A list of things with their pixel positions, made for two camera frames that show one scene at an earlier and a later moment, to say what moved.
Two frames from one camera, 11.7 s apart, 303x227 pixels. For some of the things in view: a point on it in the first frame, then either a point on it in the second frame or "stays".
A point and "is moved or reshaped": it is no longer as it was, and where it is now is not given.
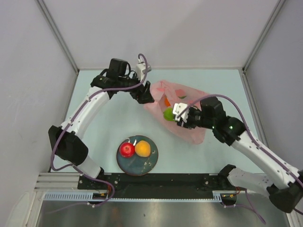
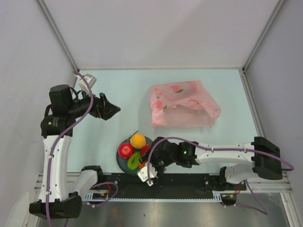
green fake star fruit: [168, 114] to [133, 160]
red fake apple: [127, 150] stays
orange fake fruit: [143, 149] is moved or reshaped
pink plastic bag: [165, 95] is moved or reshaped
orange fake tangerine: [167, 102] to [141, 165]
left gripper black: [142, 94] to [102, 108]
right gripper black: [187, 124] to [160, 171]
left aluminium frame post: [59, 39] stays
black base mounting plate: [154, 186] stays
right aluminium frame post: [245, 66] stays
